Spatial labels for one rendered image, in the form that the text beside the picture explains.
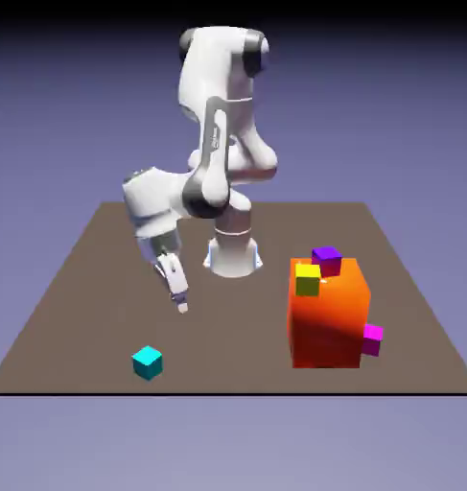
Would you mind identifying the small cyan cube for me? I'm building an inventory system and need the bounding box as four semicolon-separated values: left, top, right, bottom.
131;344;164;382

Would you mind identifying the small purple cube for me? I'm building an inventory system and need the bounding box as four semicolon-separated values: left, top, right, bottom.
311;245;343;278

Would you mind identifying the large orange box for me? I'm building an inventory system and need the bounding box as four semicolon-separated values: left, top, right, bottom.
287;256;372;370

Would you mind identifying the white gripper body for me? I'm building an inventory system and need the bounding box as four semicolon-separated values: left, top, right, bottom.
153;251;190;298

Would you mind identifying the small magenta cube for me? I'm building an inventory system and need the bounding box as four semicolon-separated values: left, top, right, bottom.
361;323;385;358

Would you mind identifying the small yellow cube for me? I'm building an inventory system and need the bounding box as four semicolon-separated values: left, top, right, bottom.
294;263;322;297

